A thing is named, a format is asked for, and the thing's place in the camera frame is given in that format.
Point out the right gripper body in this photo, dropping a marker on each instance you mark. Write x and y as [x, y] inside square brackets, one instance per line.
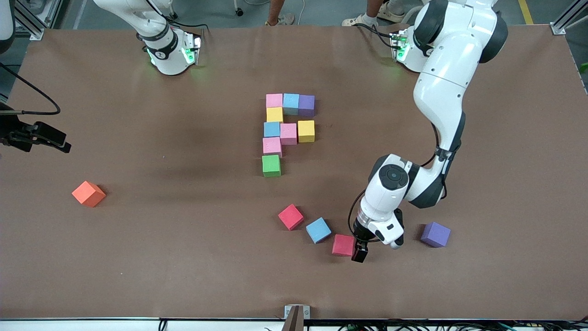
[14, 132]

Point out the red foam block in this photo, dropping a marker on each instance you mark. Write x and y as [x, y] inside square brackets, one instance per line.
[342, 244]
[290, 216]

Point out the green foam block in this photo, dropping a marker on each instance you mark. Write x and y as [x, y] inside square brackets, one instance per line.
[271, 165]

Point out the yellow foam block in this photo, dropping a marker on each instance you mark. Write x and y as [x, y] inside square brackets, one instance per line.
[306, 131]
[274, 114]

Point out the pink foam block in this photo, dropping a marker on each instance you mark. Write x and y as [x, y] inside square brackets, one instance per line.
[274, 100]
[288, 133]
[272, 146]

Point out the blue foam block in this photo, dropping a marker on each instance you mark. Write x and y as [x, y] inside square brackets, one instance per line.
[271, 129]
[318, 230]
[291, 103]

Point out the purple foam block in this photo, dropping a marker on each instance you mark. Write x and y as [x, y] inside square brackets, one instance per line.
[306, 105]
[435, 234]

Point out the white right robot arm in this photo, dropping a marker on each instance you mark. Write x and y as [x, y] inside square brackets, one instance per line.
[170, 62]

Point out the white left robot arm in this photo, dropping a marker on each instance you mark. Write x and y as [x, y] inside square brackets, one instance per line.
[445, 92]

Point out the orange foam block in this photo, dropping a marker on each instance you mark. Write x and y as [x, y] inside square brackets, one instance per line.
[88, 193]

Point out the brown table cover sheet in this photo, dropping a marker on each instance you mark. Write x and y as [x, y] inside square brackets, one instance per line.
[183, 285]

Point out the white sneaker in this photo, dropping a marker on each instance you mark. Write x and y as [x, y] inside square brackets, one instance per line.
[360, 20]
[390, 11]

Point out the bare lower leg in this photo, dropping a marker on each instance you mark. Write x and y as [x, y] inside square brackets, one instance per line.
[374, 7]
[274, 5]

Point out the black chair caster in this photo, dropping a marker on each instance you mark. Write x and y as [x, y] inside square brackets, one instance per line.
[239, 11]

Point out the grey sneaker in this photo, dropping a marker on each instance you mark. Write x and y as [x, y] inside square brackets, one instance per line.
[285, 19]

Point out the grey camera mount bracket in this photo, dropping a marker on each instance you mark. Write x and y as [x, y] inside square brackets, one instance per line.
[296, 317]

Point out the aluminium frame post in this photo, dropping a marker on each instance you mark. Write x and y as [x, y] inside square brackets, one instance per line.
[567, 20]
[32, 27]

